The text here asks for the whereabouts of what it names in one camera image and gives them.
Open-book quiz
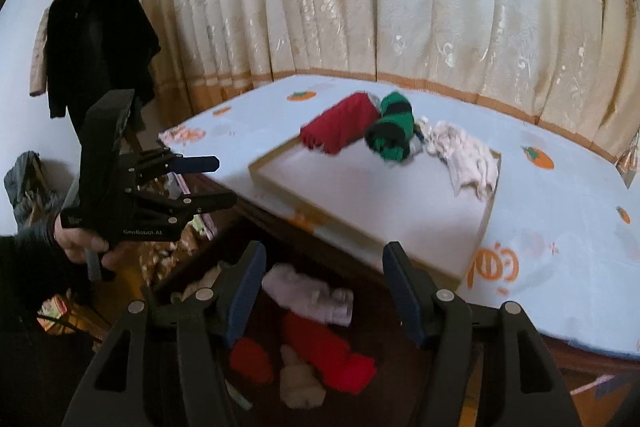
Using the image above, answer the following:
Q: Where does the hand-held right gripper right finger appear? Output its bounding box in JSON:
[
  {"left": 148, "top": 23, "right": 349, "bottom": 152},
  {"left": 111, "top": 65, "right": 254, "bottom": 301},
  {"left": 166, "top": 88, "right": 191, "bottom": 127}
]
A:
[{"left": 382, "top": 241, "right": 583, "bottom": 427}]

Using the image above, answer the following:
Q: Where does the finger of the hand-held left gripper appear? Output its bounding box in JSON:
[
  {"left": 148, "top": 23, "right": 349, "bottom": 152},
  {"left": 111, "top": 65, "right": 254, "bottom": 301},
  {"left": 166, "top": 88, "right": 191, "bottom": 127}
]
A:
[
  {"left": 127, "top": 189, "right": 238, "bottom": 228},
  {"left": 122, "top": 147, "right": 221, "bottom": 180}
]

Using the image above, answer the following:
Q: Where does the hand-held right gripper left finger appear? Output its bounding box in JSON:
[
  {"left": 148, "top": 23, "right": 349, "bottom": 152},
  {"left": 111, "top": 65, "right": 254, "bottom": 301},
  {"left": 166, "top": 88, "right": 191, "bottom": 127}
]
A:
[{"left": 60, "top": 239, "right": 268, "bottom": 427}]

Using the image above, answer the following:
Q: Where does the wooden drawer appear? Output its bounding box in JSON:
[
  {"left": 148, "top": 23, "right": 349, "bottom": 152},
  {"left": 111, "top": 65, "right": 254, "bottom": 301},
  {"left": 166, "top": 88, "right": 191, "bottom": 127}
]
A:
[{"left": 150, "top": 217, "right": 451, "bottom": 427}]

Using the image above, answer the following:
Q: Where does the white board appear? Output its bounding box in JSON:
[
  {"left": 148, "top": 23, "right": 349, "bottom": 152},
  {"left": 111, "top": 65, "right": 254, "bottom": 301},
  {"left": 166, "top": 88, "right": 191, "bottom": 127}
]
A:
[{"left": 248, "top": 127, "right": 502, "bottom": 293}]

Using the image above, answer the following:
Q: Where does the bright red underwear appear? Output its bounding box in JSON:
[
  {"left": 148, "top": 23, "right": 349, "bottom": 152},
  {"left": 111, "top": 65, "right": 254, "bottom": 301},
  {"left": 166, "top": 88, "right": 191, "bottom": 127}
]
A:
[{"left": 282, "top": 312, "right": 377, "bottom": 395}]

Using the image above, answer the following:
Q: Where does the cream underwear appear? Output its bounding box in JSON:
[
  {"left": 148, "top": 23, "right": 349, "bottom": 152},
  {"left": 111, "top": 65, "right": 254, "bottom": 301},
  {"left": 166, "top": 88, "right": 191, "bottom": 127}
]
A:
[{"left": 279, "top": 344, "right": 327, "bottom": 410}]

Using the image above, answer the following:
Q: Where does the dark red underwear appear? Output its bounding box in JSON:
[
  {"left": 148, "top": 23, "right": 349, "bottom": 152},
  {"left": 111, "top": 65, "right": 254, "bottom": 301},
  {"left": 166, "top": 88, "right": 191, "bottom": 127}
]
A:
[{"left": 300, "top": 92, "right": 381, "bottom": 155}]

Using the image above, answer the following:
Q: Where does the white dotted underwear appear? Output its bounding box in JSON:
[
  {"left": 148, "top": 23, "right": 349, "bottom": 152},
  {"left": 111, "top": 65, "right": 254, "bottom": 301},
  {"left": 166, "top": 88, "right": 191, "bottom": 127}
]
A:
[{"left": 420, "top": 119, "right": 501, "bottom": 200}]

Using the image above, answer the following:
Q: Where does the green black underwear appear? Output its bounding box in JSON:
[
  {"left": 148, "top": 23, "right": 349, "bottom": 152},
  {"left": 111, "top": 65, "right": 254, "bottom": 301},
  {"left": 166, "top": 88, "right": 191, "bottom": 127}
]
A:
[{"left": 364, "top": 92, "right": 416, "bottom": 162}]

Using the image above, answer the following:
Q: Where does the person's left forearm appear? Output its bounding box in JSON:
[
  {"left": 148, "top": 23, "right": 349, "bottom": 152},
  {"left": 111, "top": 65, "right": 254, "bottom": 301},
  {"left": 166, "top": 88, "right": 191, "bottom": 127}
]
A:
[{"left": 0, "top": 217, "right": 101, "bottom": 427}]

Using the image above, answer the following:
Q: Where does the person's left hand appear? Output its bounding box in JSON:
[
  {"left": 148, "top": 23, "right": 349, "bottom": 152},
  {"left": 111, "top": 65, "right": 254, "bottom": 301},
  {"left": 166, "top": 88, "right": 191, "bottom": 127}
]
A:
[{"left": 54, "top": 212, "right": 126, "bottom": 283}]

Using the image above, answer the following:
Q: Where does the ornate gold metal stand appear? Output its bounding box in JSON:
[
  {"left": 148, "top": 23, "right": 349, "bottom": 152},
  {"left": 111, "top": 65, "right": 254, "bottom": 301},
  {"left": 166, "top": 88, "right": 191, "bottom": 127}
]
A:
[{"left": 137, "top": 227, "right": 201, "bottom": 278}]

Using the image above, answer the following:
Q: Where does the grey cloth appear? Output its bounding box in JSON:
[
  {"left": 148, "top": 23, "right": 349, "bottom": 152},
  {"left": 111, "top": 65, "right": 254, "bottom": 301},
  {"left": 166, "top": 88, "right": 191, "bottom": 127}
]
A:
[{"left": 4, "top": 151, "right": 63, "bottom": 228}]

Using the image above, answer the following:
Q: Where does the black hanging jacket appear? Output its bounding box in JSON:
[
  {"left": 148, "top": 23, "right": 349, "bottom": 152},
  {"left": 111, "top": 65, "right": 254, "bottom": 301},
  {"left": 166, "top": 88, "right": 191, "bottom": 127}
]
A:
[{"left": 42, "top": 0, "right": 162, "bottom": 132}]

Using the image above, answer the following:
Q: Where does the beige hanging coat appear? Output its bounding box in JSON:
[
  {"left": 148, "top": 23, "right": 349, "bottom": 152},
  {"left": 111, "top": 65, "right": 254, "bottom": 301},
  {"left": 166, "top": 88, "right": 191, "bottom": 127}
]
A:
[{"left": 29, "top": 0, "right": 76, "bottom": 98}]

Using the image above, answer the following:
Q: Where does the colourful patterned cloth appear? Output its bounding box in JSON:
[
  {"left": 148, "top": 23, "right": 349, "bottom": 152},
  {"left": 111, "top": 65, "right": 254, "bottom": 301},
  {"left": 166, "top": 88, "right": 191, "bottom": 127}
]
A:
[{"left": 35, "top": 294, "right": 108, "bottom": 343}]

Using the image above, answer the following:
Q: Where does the light printed tablecloth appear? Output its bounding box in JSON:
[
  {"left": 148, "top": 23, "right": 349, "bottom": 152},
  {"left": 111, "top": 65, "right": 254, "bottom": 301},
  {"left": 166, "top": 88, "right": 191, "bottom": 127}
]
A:
[{"left": 159, "top": 74, "right": 640, "bottom": 348}]

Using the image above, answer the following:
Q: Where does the wooden desk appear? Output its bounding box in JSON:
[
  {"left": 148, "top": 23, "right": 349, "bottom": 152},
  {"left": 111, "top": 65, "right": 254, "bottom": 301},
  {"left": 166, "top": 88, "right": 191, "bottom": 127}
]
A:
[{"left": 150, "top": 172, "right": 640, "bottom": 427}]

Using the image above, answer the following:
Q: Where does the pink white cloth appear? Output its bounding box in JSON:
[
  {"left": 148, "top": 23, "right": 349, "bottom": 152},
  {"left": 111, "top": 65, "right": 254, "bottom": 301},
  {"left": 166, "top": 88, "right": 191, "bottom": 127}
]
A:
[{"left": 570, "top": 374, "right": 621, "bottom": 395}]

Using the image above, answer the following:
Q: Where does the wooden side cabinet front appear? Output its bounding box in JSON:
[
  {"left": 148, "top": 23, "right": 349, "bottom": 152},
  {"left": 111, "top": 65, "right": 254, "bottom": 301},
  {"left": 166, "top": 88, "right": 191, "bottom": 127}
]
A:
[{"left": 460, "top": 367, "right": 631, "bottom": 427}]

